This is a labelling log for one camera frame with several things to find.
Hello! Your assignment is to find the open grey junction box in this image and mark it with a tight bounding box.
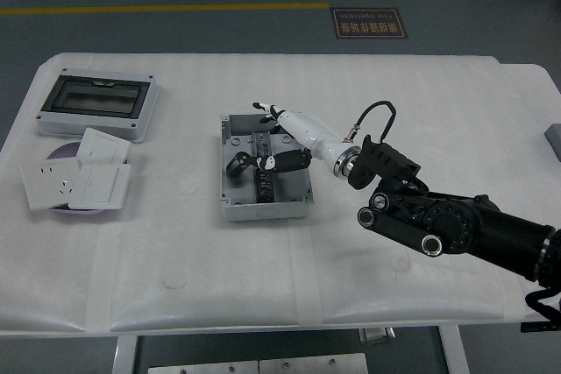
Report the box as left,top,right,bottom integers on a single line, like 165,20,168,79
217,112,317,222

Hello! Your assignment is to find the long black printed battery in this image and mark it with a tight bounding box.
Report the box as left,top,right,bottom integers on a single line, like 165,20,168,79
253,167,276,205

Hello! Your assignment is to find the white switch panel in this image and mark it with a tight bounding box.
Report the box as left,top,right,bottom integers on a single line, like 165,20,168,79
76,127,132,165
67,163,132,211

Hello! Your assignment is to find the grey box with dark window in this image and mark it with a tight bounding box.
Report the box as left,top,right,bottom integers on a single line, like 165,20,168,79
35,67,162,145

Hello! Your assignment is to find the black table control panel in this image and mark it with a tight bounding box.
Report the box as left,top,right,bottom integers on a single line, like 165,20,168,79
520,322,561,334

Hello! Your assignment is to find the short brown cylindrical battery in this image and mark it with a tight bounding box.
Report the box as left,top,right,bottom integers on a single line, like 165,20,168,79
225,151,256,178

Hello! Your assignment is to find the purple plate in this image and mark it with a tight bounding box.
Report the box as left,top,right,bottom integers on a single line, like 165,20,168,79
46,140,131,217

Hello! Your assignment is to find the metal bracket under table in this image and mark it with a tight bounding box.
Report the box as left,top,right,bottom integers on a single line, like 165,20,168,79
359,326,398,345

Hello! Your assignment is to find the grey block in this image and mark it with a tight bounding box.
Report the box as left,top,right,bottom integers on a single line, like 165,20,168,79
543,123,561,158

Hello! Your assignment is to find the white socket panel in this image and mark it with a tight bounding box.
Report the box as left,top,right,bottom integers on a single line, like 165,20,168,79
19,158,82,211

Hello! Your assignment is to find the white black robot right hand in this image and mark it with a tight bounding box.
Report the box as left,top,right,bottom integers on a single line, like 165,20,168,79
252,101,347,173

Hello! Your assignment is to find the white foam mat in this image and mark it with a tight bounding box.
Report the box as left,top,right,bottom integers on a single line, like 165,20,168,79
0,52,541,335

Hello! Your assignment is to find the white tape strip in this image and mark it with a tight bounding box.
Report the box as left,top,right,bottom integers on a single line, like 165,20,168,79
497,259,528,321
288,227,323,327

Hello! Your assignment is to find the metal mounting rail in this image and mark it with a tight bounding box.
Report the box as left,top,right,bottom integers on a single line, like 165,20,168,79
250,130,276,205

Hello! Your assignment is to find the white table leg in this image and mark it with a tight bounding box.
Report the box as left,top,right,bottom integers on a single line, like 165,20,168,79
437,324,472,374

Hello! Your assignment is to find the grey metal plate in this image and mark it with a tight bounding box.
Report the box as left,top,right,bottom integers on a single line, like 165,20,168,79
259,352,369,374
147,359,259,374

